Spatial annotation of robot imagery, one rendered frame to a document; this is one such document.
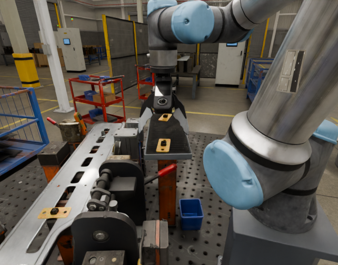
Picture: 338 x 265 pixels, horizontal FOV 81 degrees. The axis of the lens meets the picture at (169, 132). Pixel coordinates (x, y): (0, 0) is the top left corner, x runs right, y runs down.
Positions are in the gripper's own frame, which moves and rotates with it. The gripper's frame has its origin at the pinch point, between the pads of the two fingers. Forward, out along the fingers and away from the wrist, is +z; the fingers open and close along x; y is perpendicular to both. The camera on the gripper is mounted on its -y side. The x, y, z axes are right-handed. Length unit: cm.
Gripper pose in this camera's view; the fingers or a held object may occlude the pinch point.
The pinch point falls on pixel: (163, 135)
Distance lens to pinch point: 60.6
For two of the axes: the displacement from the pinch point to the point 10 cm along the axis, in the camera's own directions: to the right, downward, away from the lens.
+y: 0.8, -4.2, 9.0
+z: 0.0, 9.1, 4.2
